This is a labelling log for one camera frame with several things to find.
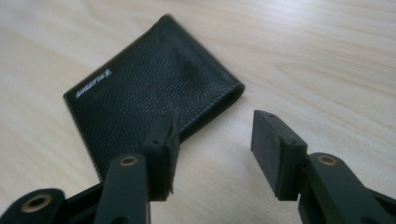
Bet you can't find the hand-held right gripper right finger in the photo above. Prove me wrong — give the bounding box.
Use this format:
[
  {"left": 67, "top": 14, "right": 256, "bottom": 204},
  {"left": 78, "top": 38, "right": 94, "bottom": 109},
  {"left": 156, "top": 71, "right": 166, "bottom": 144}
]
[{"left": 250, "top": 109, "right": 309, "bottom": 202}]

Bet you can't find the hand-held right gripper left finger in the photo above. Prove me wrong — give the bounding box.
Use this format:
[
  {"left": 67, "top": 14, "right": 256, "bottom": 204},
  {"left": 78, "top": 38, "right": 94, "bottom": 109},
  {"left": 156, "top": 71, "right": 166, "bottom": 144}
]
[{"left": 141, "top": 109, "right": 181, "bottom": 202}]

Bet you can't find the black leather wallet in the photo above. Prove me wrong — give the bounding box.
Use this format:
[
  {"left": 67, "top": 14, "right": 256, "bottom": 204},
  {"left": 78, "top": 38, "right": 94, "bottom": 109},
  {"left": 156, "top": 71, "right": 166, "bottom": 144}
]
[{"left": 63, "top": 13, "right": 246, "bottom": 182}]

